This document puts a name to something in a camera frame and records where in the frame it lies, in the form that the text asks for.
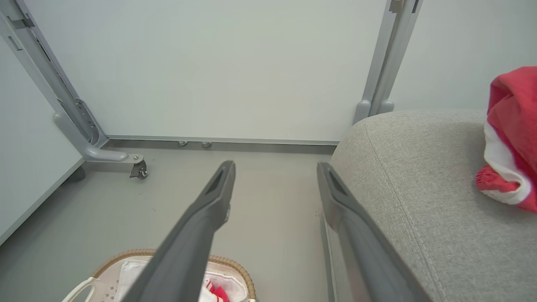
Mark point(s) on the grey partition frame post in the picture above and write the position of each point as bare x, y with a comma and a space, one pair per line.
388, 58

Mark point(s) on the red and white garment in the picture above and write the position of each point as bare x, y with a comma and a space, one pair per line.
514, 134

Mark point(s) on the white partition panel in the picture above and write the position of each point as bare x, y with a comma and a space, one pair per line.
218, 67
457, 46
25, 159

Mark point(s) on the red and white clothing item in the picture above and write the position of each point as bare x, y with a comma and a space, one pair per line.
218, 291

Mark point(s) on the woven laundry basket with liner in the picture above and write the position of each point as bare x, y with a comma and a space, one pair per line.
235, 277

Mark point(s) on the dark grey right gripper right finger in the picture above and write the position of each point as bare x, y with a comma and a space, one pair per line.
361, 251

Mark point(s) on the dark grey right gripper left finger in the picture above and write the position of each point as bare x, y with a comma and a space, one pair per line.
184, 251

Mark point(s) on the grey partition frame with caster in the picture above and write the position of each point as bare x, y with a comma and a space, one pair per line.
63, 96

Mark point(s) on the light grey fabric sofa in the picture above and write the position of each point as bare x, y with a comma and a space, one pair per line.
428, 201

